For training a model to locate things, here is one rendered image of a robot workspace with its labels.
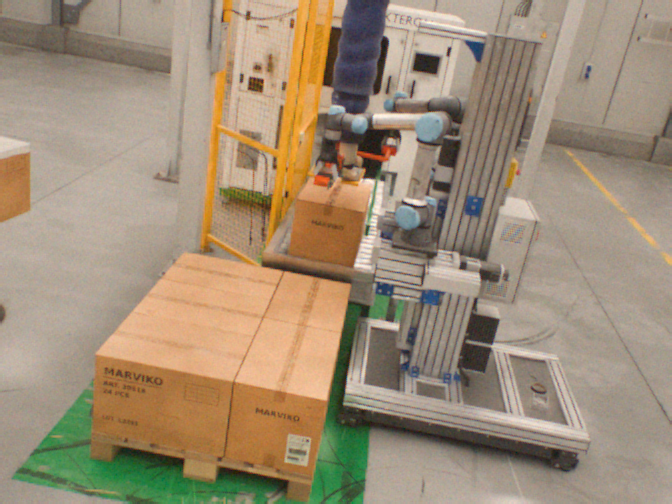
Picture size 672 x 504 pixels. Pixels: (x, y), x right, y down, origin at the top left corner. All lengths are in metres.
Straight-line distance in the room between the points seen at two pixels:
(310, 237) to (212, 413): 1.39
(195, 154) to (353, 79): 1.43
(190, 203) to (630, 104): 9.69
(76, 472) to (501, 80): 2.58
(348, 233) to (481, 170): 0.95
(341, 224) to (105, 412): 1.66
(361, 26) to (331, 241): 1.21
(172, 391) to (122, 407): 0.25
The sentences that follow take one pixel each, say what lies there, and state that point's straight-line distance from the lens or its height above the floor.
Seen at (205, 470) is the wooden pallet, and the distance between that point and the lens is 3.23.
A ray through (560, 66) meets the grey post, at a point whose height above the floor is 1.72.
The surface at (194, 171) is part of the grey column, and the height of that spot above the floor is 0.79.
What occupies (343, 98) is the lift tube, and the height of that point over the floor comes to 1.56.
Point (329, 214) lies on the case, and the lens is 3.94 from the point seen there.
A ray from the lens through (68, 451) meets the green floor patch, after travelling 3.43.
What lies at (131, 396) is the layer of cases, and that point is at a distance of 3.12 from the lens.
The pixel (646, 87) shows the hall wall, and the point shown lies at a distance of 13.21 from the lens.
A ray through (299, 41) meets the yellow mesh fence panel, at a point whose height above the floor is 1.74.
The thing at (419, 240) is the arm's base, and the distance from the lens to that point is 3.29.
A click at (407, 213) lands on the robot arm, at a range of 3.12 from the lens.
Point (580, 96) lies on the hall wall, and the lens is 12.94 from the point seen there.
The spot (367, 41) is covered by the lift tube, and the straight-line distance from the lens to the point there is 3.72.
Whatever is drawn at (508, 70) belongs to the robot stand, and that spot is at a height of 1.89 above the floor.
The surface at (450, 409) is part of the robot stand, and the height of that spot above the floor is 0.23.
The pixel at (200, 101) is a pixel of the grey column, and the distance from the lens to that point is 4.62.
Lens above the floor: 2.18
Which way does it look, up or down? 22 degrees down
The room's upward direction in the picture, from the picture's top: 10 degrees clockwise
